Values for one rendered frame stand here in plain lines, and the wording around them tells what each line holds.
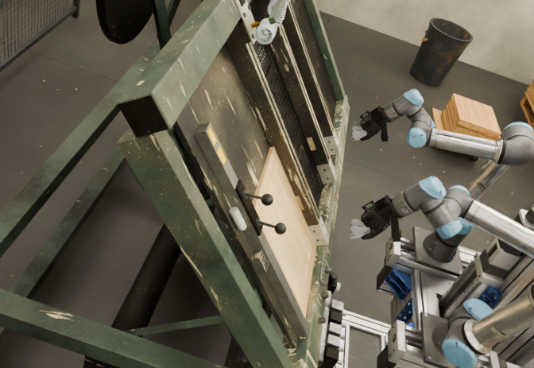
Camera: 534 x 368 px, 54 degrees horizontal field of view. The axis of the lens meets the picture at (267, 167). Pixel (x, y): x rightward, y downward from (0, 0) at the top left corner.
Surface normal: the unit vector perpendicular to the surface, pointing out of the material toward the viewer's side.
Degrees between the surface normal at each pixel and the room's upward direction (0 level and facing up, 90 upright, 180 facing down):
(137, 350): 0
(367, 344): 0
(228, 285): 90
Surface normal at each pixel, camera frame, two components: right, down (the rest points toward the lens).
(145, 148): -0.18, 0.59
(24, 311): 0.28, -0.74
